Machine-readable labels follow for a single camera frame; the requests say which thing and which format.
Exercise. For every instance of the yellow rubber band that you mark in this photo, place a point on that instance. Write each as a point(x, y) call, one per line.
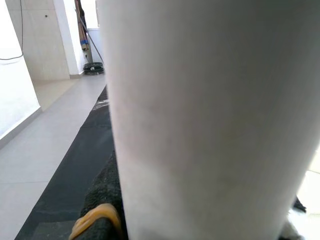
point(91, 213)

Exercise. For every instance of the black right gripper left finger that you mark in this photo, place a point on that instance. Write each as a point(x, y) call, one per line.
point(105, 190)

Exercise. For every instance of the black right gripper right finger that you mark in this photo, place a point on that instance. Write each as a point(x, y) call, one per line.
point(298, 206)

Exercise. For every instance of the white plastic table leg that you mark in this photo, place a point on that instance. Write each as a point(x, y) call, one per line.
point(200, 112)

